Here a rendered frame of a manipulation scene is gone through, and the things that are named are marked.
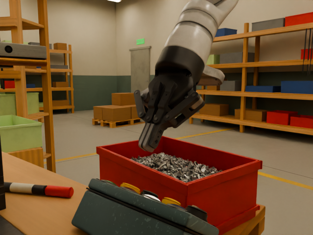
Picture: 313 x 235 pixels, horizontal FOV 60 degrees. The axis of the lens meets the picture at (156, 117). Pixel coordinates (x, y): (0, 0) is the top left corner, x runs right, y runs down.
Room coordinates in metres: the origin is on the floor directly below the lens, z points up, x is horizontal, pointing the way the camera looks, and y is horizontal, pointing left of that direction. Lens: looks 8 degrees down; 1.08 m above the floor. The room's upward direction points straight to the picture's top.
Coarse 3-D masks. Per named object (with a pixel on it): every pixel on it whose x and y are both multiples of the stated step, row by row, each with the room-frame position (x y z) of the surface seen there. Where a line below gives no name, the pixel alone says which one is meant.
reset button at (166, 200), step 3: (165, 198) 0.31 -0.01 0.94; (168, 198) 0.31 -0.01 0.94; (162, 201) 0.31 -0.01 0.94; (165, 201) 0.30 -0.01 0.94; (168, 201) 0.30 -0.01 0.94; (171, 201) 0.30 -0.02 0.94; (174, 201) 0.30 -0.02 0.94; (177, 201) 0.31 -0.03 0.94; (177, 204) 0.30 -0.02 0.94; (180, 204) 0.31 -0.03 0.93
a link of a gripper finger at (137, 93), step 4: (136, 92) 0.45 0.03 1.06; (140, 92) 0.45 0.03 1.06; (136, 96) 0.44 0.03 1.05; (140, 96) 0.44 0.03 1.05; (136, 100) 0.44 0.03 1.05; (140, 100) 0.43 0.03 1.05; (136, 104) 0.43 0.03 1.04; (140, 104) 0.43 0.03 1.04; (144, 104) 0.43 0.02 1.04; (136, 108) 0.43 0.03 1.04; (140, 108) 0.42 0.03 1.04; (144, 108) 0.42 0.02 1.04; (148, 108) 0.44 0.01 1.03; (140, 112) 0.41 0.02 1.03; (144, 112) 0.41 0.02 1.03; (140, 116) 0.41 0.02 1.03; (144, 116) 0.41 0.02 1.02
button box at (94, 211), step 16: (96, 192) 0.31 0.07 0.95; (112, 192) 0.30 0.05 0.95; (128, 192) 0.29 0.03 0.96; (80, 208) 0.31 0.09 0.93; (96, 208) 0.30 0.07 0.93; (112, 208) 0.29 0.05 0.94; (128, 208) 0.28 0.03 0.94; (144, 208) 0.27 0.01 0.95; (160, 208) 0.26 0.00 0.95; (176, 208) 0.25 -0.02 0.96; (80, 224) 0.30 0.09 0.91; (96, 224) 0.28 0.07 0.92; (112, 224) 0.27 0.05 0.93; (128, 224) 0.26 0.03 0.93; (144, 224) 0.25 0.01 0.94; (160, 224) 0.25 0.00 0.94; (176, 224) 0.24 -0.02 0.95; (192, 224) 0.24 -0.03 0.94; (208, 224) 0.27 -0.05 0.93
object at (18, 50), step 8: (0, 48) 0.37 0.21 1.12; (8, 48) 0.37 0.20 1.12; (16, 48) 0.38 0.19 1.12; (24, 48) 0.39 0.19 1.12; (32, 48) 0.40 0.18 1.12; (40, 48) 0.41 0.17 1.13; (0, 56) 0.37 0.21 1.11; (8, 56) 0.38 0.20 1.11; (16, 56) 0.38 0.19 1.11; (24, 56) 0.39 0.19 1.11; (32, 56) 0.40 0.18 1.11; (40, 56) 0.41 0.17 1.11; (0, 64) 0.37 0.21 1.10; (8, 64) 0.38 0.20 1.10; (16, 64) 0.38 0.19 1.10; (24, 64) 0.39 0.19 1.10; (32, 64) 0.40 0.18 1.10; (40, 64) 0.41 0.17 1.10
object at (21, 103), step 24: (0, 24) 2.52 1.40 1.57; (24, 24) 2.77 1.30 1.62; (48, 48) 3.01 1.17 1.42; (0, 72) 2.53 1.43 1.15; (24, 72) 2.59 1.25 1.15; (48, 72) 2.99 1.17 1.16; (0, 96) 2.61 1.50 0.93; (24, 96) 2.57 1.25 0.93; (48, 96) 2.96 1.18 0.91; (48, 120) 2.96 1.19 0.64; (48, 144) 2.96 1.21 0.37; (48, 168) 2.97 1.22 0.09
